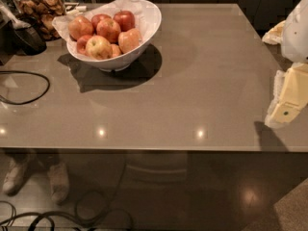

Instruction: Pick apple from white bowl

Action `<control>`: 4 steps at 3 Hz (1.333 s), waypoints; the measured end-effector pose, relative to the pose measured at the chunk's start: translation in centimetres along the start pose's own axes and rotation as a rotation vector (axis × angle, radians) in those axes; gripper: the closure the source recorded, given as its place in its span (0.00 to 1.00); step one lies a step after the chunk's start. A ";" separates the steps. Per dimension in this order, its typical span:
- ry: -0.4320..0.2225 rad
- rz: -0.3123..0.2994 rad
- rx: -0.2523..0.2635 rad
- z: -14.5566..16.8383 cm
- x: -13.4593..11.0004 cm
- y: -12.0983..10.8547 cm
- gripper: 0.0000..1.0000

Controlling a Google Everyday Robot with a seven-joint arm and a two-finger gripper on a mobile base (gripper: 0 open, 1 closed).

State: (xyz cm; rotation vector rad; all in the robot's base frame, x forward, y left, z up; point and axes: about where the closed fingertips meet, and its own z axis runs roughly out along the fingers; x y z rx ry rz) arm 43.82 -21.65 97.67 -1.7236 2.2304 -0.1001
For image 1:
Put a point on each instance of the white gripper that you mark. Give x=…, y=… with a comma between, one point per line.
x=296, y=33

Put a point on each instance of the white ceramic bowl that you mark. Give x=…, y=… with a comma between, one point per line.
x=116, y=64

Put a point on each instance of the white paper bowl liner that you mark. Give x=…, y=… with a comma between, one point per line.
x=147, y=15

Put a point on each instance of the dark red apple back right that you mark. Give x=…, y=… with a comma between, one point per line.
x=125, y=19

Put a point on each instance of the small apple front right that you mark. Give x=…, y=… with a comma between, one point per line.
x=116, y=51

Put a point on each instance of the red apple centre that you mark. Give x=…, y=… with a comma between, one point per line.
x=108, y=29

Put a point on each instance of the yellow red apple front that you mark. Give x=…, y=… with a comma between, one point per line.
x=99, y=48

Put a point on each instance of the red apple back middle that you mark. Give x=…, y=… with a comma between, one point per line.
x=97, y=18

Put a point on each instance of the small red apple left front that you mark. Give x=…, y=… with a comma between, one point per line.
x=81, y=44

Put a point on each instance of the red apple left back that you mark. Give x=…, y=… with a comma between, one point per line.
x=80, y=26

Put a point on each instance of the small white box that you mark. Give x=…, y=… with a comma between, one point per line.
x=81, y=8

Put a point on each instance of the glass jar of cookies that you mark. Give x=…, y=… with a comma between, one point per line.
x=44, y=11

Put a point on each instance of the right white shoe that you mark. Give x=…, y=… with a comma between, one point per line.
x=59, y=182

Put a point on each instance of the white shoe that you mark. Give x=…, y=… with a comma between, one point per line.
x=16, y=175
x=59, y=182

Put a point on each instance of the black round appliance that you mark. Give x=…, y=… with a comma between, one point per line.
x=29, y=39

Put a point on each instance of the left white shoe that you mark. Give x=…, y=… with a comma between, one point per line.
x=16, y=175

